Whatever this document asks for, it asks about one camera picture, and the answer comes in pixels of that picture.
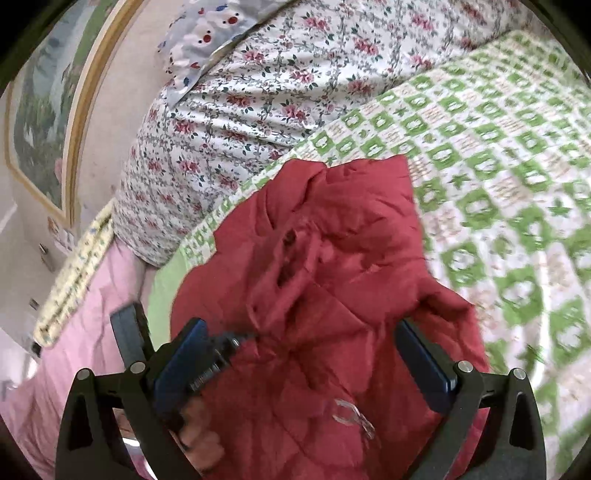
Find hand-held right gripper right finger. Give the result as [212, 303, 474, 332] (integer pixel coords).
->
[396, 318, 548, 480]

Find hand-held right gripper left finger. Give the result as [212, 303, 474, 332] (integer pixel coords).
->
[55, 318, 209, 480]

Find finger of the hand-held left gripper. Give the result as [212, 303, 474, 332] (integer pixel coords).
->
[188, 330, 256, 394]
[110, 302, 154, 369]

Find red quilted blanket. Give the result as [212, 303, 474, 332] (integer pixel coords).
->
[170, 154, 492, 480]

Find person's left hand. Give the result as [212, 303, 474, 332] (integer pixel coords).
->
[167, 396, 226, 464]

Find plain light green sheet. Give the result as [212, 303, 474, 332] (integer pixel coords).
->
[147, 251, 191, 344]

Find pink blanket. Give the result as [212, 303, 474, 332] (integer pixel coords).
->
[0, 237, 155, 480]

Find yellow floral blanket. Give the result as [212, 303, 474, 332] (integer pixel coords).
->
[33, 198, 116, 348]

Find clear plastic clip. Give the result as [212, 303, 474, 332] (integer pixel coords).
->
[331, 398, 377, 440]

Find green checked bed sheet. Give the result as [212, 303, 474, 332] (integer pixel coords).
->
[178, 30, 591, 476]

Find rose floral duvet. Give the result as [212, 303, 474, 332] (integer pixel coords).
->
[112, 0, 550, 267]

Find bear print pillow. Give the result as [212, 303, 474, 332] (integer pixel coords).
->
[157, 0, 296, 106]

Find wall stickers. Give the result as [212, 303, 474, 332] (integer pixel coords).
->
[47, 216, 75, 252]

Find framed wall painting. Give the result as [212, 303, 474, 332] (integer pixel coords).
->
[4, 0, 148, 220]

